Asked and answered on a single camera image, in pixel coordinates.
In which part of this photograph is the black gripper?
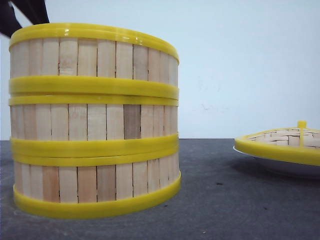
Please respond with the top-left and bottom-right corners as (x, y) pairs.
(0, 0), (50, 38)

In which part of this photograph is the bamboo steamer basket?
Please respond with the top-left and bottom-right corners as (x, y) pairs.
(9, 23), (179, 106)
(11, 103), (178, 159)
(11, 134), (181, 219)

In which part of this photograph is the woven bamboo steamer lid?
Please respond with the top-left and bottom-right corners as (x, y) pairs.
(234, 120), (320, 167)

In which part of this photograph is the white plate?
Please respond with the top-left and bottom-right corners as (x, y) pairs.
(232, 145), (320, 180)

